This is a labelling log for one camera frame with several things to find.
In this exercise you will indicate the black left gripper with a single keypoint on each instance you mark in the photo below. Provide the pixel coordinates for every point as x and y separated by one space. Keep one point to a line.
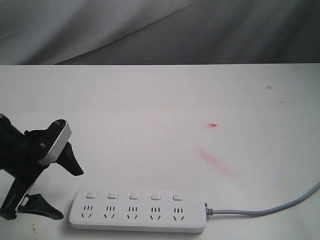
15 160

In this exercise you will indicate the grey backdrop cloth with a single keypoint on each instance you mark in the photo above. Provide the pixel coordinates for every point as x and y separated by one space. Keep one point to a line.
159 32

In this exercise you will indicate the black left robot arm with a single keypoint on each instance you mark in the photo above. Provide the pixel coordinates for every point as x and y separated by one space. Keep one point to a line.
36 151

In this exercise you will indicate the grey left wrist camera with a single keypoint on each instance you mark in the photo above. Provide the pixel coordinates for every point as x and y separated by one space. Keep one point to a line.
54 140

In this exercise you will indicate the white five-outlet power strip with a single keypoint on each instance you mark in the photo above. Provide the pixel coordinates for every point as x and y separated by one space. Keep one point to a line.
139 210

